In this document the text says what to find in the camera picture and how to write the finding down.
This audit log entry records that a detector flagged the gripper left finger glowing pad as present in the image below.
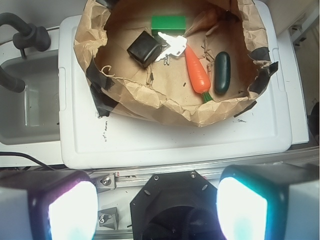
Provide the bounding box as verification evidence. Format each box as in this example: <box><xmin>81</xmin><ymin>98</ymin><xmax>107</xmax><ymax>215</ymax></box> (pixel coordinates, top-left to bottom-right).
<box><xmin>0</xmin><ymin>170</ymin><xmax>98</xmax><ymax>240</ymax></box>

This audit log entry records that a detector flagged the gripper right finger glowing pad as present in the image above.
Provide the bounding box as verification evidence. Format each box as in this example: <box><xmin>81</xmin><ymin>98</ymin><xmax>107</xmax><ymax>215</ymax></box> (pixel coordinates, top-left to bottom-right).
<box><xmin>216</xmin><ymin>163</ymin><xmax>320</xmax><ymax>240</ymax></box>

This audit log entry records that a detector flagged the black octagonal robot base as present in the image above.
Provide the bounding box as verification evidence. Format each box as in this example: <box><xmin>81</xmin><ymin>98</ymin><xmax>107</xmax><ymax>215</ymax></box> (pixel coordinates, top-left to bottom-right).
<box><xmin>130</xmin><ymin>170</ymin><xmax>225</xmax><ymax>240</ymax></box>

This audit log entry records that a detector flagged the black box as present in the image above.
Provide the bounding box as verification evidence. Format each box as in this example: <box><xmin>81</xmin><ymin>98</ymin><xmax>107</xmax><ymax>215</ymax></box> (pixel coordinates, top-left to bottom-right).
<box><xmin>126</xmin><ymin>31</ymin><xmax>162</xmax><ymax>68</ymax></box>

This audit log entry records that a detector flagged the green box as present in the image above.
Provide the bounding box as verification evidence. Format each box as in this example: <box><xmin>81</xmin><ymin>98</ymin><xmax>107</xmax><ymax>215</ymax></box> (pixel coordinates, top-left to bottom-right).
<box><xmin>151</xmin><ymin>15</ymin><xmax>186</xmax><ymax>36</ymax></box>

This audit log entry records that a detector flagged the white cooler lid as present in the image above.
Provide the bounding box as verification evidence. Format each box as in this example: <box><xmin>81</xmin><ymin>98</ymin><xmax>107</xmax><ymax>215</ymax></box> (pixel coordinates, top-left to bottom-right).
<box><xmin>58</xmin><ymin>16</ymin><xmax>292</xmax><ymax>169</ymax></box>

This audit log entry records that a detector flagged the orange toy carrot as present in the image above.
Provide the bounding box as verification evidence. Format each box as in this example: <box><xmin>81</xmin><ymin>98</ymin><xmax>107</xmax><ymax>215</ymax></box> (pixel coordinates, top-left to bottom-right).
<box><xmin>184</xmin><ymin>44</ymin><xmax>213</xmax><ymax>103</ymax></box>

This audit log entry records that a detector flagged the dark green toy cucumber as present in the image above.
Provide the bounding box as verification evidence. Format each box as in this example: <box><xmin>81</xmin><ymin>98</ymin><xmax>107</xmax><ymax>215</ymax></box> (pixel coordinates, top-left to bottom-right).
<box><xmin>214</xmin><ymin>51</ymin><xmax>231</xmax><ymax>95</ymax></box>

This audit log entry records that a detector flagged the crumpled brown paper bag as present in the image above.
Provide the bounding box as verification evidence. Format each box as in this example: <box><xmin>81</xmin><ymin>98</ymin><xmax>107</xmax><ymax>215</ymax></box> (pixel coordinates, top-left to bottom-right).
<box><xmin>73</xmin><ymin>0</ymin><xmax>278</xmax><ymax>127</ymax></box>

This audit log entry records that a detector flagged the white plastic toy piece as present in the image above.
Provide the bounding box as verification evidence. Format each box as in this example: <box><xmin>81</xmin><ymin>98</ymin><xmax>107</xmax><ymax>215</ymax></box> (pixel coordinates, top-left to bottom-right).
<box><xmin>154</xmin><ymin>31</ymin><xmax>188</xmax><ymax>65</ymax></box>

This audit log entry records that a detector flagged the black cable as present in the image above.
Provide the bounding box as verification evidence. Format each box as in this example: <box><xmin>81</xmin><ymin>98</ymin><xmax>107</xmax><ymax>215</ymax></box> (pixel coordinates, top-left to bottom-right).
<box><xmin>0</xmin><ymin>151</ymin><xmax>60</xmax><ymax>171</ymax></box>

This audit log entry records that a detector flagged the metal corner bracket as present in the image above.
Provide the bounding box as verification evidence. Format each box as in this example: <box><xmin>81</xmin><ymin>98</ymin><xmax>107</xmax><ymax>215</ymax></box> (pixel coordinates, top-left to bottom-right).
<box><xmin>98</xmin><ymin>207</ymin><xmax>119</xmax><ymax>230</ymax></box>

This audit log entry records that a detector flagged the aluminium frame rail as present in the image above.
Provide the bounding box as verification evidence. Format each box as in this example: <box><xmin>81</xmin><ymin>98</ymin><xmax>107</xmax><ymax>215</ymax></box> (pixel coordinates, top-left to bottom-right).
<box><xmin>88</xmin><ymin>147</ymin><xmax>320</xmax><ymax>193</ymax></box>

